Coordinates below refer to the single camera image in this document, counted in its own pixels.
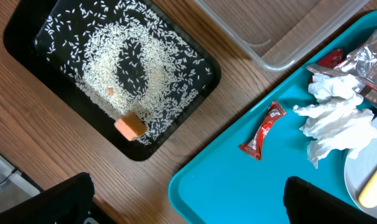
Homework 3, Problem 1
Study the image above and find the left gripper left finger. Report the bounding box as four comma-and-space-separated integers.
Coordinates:
0, 172, 95, 224

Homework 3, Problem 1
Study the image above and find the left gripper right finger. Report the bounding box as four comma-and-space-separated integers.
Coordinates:
283, 176, 377, 224

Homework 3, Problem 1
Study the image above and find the white tissue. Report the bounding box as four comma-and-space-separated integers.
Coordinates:
293, 73, 377, 168

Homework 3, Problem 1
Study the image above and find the orange food cube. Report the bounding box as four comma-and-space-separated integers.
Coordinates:
114, 113, 147, 141

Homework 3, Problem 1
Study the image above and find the aluminium foil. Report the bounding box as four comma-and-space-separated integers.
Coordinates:
306, 29, 377, 107

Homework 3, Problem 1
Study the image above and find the white rice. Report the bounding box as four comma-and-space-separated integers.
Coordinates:
34, 1, 214, 145

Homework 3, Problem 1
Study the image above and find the black waste tray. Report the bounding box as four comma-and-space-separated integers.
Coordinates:
2, 0, 222, 162

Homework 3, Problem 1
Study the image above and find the grey round plate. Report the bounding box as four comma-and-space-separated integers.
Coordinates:
343, 117, 377, 218

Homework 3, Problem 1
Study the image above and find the red candy wrapper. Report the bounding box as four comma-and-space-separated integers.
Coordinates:
239, 101, 287, 161

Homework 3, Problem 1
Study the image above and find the teal serving tray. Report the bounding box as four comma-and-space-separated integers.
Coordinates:
167, 8, 377, 224

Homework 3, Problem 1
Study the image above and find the clear plastic bin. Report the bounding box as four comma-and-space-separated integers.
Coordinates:
195, 0, 368, 72

